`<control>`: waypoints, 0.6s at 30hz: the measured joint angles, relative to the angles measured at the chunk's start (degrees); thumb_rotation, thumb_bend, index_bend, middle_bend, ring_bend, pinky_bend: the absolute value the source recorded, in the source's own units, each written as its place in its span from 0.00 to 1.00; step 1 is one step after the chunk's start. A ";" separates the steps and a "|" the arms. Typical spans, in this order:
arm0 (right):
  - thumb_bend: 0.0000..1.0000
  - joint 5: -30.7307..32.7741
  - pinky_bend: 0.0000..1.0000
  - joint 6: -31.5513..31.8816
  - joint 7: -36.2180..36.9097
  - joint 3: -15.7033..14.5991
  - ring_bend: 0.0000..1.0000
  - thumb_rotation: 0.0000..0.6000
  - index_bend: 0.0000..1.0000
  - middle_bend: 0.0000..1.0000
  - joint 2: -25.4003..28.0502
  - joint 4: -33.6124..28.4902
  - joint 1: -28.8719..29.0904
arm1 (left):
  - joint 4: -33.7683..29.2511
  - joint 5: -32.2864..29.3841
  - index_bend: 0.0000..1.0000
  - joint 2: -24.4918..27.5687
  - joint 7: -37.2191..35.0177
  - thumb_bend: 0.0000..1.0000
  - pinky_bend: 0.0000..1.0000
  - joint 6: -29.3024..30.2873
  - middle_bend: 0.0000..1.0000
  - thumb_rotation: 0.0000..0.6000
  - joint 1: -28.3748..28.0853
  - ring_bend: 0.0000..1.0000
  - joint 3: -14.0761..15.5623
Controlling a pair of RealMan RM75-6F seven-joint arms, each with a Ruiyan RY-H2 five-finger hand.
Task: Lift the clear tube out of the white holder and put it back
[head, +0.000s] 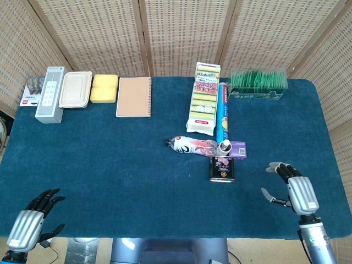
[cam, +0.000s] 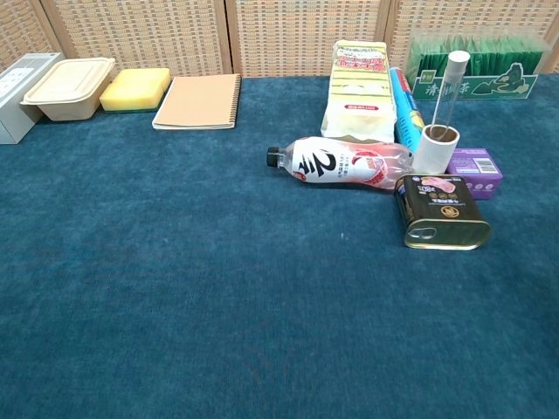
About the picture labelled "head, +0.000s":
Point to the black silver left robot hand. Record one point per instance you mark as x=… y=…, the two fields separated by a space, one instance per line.
x=23 y=228

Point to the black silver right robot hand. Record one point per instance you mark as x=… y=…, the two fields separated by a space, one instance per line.
x=302 y=195

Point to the clear white-capped test tube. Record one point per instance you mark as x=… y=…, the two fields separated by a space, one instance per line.
x=225 y=143

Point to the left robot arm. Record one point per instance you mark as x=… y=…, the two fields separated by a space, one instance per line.
x=13 y=257

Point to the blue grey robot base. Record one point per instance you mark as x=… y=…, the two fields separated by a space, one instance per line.
x=165 y=251

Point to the white lint roller roll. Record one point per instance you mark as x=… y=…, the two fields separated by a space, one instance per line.
x=220 y=152

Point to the clear plastic bag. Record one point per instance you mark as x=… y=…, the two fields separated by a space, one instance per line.
x=2 y=132

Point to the small purple box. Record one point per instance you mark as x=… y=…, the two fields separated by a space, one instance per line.
x=238 y=149

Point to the dark luncheon meat can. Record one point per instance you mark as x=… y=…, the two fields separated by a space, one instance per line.
x=222 y=170

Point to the blue table cloth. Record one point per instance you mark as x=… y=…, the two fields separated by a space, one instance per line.
x=110 y=165

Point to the blue cling film box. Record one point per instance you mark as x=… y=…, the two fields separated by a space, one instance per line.
x=223 y=110

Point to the clear box of green packets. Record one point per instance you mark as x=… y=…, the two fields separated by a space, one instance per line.
x=258 y=81

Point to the red white plastic drink bottle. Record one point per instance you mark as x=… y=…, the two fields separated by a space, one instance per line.
x=187 y=145

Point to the white power strip box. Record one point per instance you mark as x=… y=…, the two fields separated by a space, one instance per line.
x=49 y=96

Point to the battery blister pack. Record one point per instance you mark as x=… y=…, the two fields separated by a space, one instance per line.
x=30 y=93

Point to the yellow green sponge pack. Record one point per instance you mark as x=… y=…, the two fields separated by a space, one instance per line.
x=203 y=101

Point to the beige lidded food container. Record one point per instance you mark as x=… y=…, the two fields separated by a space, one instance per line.
x=74 y=89

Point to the yellow sponge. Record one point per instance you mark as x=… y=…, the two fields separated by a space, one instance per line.
x=104 y=94
x=105 y=81

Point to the kraft spiral notebook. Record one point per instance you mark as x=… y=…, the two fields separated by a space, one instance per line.
x=134 y=96

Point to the wicker folding screen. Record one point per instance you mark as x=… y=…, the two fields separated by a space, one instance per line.
x=178 y=33

